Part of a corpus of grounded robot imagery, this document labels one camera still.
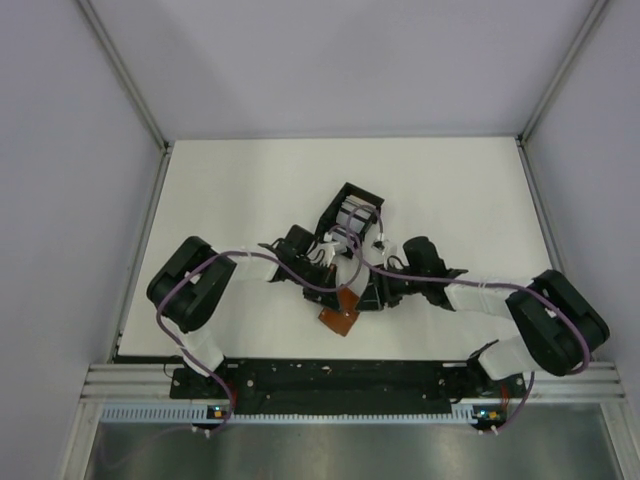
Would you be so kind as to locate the credit cards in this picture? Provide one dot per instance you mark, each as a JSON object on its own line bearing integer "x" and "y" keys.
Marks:
{"x": 355, "y": 214}

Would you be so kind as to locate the right aluminium frame post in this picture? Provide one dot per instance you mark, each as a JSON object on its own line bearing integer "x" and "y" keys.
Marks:
{"x": 588, "y": 28}

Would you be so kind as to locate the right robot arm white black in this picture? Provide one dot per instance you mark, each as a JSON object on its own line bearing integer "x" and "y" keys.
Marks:
{"x": 558, "y": 329}

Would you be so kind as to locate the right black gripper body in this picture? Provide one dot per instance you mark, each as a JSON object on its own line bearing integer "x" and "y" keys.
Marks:
{"x": 395, "y": 287}

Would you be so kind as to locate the brown leather card holder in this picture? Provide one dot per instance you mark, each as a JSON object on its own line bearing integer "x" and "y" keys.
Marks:
{"x": 342, "y": 320}

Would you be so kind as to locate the aluminium frame post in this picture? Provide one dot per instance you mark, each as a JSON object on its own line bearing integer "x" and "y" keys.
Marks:
{"x": 122, "y": 73}
{"x": 588, "y": 28}

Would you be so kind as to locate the grey slotted cable duct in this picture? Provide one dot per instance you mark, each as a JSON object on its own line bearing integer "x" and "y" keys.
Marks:
{"x": 214, "y": 414}

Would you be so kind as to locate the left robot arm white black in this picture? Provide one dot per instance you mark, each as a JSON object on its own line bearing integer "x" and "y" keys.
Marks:
{"x": 189, "y": 287}

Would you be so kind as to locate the black card rack box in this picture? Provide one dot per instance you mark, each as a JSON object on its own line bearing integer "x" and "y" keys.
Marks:
{"x": 326, "y": 226}

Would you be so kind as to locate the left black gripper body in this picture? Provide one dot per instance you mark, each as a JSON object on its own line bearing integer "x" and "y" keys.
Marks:
{"x": 317, "y": 274}

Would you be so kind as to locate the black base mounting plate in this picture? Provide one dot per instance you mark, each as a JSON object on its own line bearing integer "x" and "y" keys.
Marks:
{"x": 336, "y": 387}

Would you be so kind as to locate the aluminium front rail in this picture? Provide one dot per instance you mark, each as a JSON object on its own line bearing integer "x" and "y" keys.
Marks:
{"x": 599, "y": 384}

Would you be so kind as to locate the left aluminium frame post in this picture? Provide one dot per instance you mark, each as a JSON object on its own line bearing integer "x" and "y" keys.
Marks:
{"x": 122, "y": 73}

